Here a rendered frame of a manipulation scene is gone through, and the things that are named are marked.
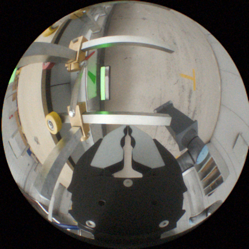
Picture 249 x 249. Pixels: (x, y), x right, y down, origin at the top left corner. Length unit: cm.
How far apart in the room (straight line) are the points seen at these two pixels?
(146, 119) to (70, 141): 23
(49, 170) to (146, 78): 114
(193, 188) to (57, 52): 83
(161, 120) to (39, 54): 35
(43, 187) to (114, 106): 111
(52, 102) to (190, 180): 94
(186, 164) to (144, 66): 111
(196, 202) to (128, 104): 128
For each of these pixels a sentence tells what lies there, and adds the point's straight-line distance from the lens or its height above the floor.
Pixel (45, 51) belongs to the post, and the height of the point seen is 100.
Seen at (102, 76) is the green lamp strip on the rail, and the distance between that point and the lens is 39.
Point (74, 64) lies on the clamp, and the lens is 27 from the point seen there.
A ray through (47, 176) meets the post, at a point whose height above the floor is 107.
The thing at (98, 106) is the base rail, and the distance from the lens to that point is 41.
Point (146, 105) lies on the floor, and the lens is 114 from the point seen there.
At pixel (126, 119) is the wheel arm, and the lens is 24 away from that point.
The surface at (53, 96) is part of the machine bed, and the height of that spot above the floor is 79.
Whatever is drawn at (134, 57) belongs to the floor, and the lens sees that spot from 115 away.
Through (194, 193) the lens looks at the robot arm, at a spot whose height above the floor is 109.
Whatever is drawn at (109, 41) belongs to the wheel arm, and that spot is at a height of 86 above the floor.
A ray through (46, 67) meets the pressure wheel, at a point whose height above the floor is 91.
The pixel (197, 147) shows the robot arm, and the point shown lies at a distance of 68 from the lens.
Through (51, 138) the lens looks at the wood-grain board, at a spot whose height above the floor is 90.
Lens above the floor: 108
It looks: 62 degrees down
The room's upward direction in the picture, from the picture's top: 178 degrees counter-clockwise
